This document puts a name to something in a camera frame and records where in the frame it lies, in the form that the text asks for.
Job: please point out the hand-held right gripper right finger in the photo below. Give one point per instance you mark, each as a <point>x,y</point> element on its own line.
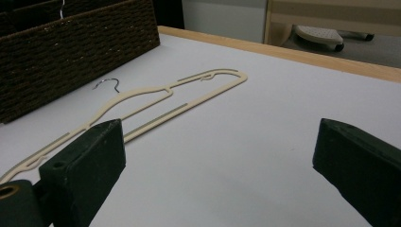
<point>362,170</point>

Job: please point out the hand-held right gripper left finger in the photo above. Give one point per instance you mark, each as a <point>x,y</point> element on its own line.
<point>85,170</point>

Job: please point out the brown woven basket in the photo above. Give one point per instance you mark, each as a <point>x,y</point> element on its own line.
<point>78,53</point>

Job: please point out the beige clothes hanger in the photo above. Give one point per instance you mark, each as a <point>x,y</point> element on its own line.
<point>220,91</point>

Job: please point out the white table sheet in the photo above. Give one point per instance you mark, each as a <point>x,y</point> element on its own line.
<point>236,157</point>

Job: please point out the office chair base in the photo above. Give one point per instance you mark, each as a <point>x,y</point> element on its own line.
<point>320,35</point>

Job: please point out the thin metal hook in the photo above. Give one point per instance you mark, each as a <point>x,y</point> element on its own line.
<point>62,11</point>

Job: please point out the white cabinet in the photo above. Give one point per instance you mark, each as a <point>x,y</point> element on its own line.
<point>223,19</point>

